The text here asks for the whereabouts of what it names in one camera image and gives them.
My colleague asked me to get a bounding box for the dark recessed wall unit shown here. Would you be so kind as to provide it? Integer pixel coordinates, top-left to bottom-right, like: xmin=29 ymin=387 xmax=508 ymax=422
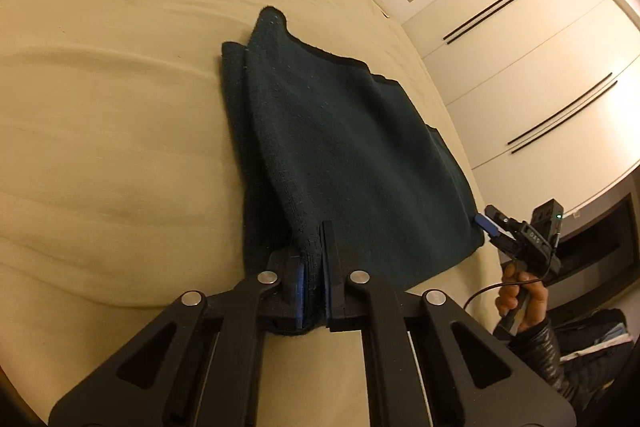
xmin=555 ymin=194 xmax=640 ymax=288

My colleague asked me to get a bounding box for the dark clothes pile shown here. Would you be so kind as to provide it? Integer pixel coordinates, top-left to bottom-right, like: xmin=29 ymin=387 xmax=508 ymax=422
xmin=555 ymin=307 xmax=633 ymax=358

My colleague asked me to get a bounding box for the black cable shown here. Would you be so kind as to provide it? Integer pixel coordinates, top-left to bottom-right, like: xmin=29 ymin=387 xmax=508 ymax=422
xmin=462 ymin=271 xmax=546 ymax=310

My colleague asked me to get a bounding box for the black wardrobe handle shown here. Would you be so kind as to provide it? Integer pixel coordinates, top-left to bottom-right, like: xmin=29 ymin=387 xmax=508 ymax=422
xmin=442 ymin=0 xmax=529 ymax=41
xmin=446 ymin=0 xmax=534 ymax=44
xmin=510 ymin=81 xmax=619 ymax=154
xmin=506 ymin=73 xmax=614 ymax=144

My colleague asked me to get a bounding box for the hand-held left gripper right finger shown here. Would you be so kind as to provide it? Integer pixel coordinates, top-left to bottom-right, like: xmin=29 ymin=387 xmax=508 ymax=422
xmin=322 ymin=221 xmax=576 ymax=427

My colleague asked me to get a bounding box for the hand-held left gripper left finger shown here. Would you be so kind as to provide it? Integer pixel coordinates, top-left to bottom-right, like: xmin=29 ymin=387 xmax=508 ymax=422
xmin=47 ymin=247 xmax=306 ymax=427

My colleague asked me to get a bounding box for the white wardrobe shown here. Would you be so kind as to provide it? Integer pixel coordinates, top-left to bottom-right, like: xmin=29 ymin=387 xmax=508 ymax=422
xmin=375 ymin=0 xmax=640 ymax=218

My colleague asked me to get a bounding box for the dark green sweater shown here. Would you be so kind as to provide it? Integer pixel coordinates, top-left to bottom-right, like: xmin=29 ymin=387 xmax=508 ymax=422
xmin=220 ymin=6 xmax=486 ymax=338

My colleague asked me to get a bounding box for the beige bed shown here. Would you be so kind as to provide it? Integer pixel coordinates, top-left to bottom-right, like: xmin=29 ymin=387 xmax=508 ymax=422
xmin=0 ymin=0 xmax=506 ymax=427

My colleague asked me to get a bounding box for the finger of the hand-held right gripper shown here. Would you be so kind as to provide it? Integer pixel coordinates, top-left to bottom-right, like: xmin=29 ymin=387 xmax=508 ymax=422
xmin=472 ymin=215 xmax=516 ymax=253
xmin=485 ymin=205 xmax=523 ymax=235

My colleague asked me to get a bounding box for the person's right hand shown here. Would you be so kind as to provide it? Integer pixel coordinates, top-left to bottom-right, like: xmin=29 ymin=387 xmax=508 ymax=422
xmin=496 ymin=264 xmax=551 ymax=334

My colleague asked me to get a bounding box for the person's right forearm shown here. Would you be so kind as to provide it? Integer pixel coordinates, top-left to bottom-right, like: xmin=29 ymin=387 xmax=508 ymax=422
xmin=507 ymin=317 xmax=631 ymax=427

